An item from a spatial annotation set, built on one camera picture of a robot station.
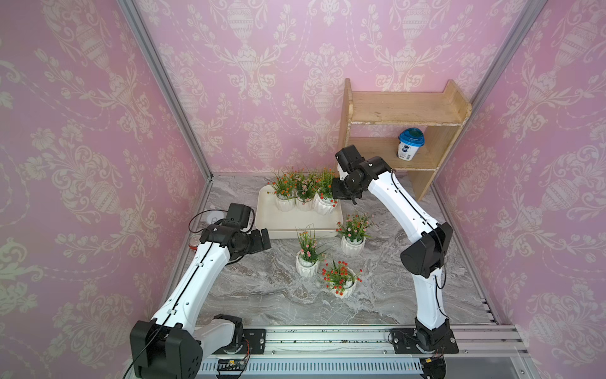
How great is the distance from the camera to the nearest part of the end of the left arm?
54cm

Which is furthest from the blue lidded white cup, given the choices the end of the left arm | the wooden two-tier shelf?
the end of the left arm

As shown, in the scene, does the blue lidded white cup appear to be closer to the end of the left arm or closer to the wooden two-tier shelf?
the wooden two-tier shelf
